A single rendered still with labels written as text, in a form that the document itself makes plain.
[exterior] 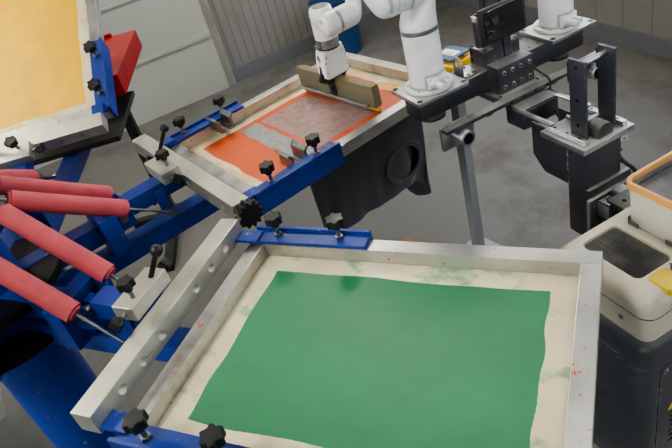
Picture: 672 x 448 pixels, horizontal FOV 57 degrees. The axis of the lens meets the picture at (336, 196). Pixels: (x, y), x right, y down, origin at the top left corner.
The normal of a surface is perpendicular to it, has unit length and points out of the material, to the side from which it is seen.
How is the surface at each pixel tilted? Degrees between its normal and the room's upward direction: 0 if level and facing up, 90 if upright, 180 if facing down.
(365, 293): 0
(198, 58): 90
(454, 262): 90
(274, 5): 90
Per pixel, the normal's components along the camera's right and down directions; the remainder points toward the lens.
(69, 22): -0.12, -0.40
